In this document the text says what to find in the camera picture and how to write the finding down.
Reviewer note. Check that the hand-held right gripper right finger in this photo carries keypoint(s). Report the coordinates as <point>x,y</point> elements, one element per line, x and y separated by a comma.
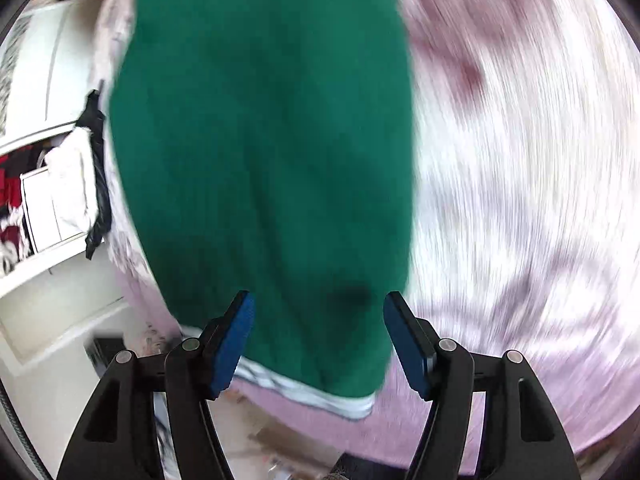
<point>407,345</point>

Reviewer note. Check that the red hanging clothes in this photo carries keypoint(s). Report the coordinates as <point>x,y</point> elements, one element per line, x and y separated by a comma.
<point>7,185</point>

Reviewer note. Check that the floral plush blanket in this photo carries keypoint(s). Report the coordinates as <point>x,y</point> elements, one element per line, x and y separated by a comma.
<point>525,160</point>

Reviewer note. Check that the white drawer unit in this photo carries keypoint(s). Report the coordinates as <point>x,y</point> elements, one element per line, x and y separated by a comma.
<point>47,210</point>

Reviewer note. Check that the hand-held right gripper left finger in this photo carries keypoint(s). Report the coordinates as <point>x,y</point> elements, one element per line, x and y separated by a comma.
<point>232,345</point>

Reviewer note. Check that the purple bed sheet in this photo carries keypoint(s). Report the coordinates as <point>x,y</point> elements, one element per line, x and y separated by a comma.
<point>310,422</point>

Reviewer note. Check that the black garment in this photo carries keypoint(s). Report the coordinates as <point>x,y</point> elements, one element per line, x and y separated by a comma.
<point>97,125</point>

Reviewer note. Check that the green varsity jacket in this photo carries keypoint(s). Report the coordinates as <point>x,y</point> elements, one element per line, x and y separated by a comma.
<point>260,135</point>

